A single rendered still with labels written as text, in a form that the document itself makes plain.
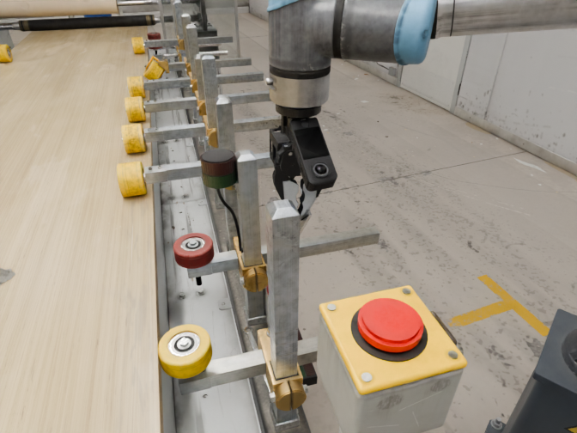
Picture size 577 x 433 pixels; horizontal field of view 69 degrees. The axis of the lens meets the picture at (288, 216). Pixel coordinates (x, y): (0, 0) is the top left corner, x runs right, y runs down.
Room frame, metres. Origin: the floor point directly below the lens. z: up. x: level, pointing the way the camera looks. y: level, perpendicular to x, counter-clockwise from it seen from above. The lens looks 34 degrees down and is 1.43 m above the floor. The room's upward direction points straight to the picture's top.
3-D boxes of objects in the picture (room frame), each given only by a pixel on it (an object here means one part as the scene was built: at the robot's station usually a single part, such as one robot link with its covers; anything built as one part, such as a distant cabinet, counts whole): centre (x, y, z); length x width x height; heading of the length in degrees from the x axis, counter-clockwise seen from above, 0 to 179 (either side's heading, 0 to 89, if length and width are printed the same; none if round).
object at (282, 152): (0.65, -0.01, 1.16); 0.09 x 0.08 x 0.12; 16
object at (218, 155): (0.66, 0.12, 1.01); 0.06 x 0.06 x 0.22; 16
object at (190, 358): (0.43, 0.16, 0.85); 0.08 x 0.08 x 0.11
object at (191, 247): (0.68, 0.19, 0.85); 0.08 x 0.08 x 0.11
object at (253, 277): (0.69, 0.08, 0.85); 0.14 x 0.06 x 0.05; 16
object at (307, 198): (0.65, -0.03, 1.05); 0.06 x 0.03 x 0.09; 16
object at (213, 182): (0.66, 0.12, 1.08); 0.06 x 0.06 x 0.02
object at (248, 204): (0.67, 0.08, 0.87); 0.04 x 0.04 x 0.48; 16
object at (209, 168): (0.66, 0.12, 1.10); 0.06 x 0.06 x 0.02
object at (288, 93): (0.64, -0.01, 1.24); 0.10 x 0.09 x 0.05; 106
